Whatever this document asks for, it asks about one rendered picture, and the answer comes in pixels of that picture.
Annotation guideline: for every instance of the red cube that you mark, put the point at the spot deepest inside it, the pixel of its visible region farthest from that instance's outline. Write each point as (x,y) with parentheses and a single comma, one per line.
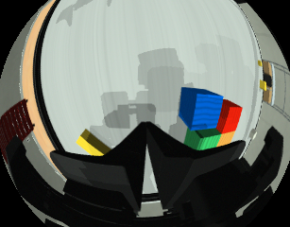
(229,116)

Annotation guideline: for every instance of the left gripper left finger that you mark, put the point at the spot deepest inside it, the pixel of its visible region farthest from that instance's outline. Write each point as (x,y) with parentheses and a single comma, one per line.
(121,169)

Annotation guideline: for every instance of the blue cube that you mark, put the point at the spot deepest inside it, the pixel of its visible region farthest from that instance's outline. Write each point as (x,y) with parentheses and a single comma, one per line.
(199,109)

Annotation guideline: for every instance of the yellow cube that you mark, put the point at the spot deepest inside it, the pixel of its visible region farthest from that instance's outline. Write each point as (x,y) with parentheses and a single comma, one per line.
(262,85)

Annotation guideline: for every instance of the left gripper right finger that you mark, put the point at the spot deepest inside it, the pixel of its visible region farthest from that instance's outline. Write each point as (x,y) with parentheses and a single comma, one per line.
(175,165)

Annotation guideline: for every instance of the green cube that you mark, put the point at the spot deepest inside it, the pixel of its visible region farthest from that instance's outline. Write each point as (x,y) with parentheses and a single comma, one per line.
(202,139)

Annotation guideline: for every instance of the orange cube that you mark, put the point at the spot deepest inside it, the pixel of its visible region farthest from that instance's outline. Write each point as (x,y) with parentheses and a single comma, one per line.
(225,138)

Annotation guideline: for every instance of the yellow rectangular bar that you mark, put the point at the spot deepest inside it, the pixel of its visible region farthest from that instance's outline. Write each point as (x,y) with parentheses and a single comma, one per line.
(91,144)

